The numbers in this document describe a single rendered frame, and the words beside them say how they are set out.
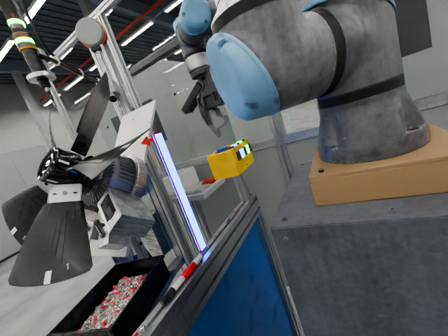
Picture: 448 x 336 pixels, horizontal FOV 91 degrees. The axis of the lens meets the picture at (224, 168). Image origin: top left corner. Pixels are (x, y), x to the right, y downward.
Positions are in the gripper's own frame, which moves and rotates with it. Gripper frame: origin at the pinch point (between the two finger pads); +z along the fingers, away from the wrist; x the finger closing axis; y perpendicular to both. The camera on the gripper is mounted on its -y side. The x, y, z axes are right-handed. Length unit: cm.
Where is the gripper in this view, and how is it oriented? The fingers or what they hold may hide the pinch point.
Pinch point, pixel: (217, 133)
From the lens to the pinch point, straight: 75.1
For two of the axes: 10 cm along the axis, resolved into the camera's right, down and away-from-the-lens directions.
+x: 4.4, -3.3, 8.4
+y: 8.4, -1.8, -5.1
